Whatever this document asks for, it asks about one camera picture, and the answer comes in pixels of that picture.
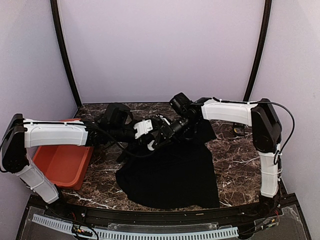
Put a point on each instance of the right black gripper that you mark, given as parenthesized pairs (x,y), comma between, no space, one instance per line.
(167,131)

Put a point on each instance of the black t-shirt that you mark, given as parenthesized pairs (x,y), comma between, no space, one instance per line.
(178,175)

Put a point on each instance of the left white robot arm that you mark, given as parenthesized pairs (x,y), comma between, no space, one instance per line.
(23,133)

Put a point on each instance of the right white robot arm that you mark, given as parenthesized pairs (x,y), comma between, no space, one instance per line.
(259,115)

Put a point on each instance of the black display stand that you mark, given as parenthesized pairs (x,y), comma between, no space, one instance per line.
(238,129)

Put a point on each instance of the orange plastic bin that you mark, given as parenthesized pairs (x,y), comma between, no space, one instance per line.
(63,152)

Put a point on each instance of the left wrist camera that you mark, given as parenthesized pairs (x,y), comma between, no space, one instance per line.
(142,128)

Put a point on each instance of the white slotted cable duct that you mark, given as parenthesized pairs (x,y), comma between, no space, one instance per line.
(134,232)

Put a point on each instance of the black front rail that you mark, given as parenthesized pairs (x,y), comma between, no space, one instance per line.
(93,216)

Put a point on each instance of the right black frame post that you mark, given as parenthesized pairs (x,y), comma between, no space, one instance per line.
(259,49)

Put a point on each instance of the black frame post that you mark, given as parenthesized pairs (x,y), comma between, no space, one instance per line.
(63,52)
(259,49)

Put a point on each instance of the left black frame post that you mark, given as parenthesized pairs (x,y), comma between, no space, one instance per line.
(63,52)

